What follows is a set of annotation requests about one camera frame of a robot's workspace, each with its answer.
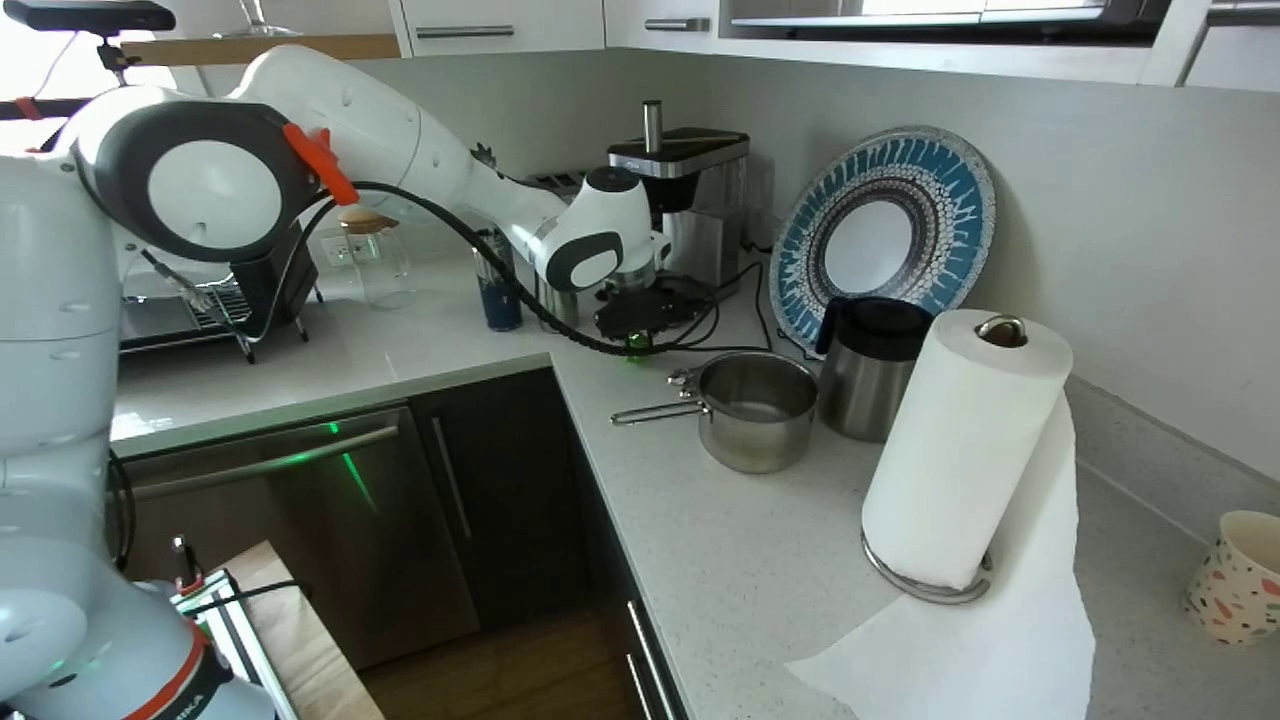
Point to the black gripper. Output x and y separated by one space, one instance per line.
641 313

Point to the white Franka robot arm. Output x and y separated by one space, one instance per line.
205 181

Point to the small steel pot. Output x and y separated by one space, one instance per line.
755 410

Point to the black steel coffee machine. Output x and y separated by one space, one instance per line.
699 188

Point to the dark lower cabinet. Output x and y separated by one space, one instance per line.
529 520

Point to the blue white decorative plate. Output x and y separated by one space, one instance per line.
904 212

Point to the steel dishwasher front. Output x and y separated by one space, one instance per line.
341 502

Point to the dish drying rack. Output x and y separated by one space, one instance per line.
175 302

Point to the paper towel roll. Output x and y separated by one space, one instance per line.
972 520

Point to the dotted paper cup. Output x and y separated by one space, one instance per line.
1236 588

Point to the black camera on stand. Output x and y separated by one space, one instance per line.
103 16

